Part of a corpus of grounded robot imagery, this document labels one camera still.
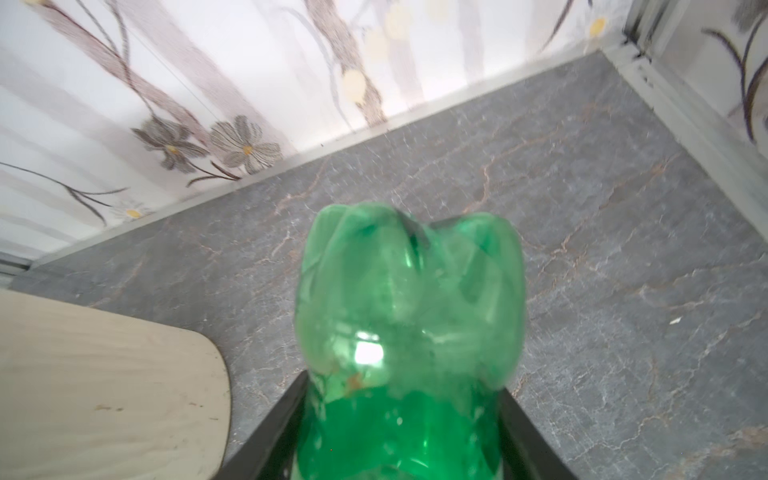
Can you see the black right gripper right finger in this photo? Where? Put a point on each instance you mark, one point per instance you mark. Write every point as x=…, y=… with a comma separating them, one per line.
x=525, y=453

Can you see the green bottle yellow cap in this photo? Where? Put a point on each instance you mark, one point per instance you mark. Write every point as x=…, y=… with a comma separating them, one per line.
x=410, y=331

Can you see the cream plastic waste bin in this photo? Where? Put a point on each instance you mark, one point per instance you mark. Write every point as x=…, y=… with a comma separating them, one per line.
x=88, y=394

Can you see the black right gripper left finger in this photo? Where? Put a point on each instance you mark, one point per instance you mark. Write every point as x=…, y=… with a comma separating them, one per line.
x=269, y=452

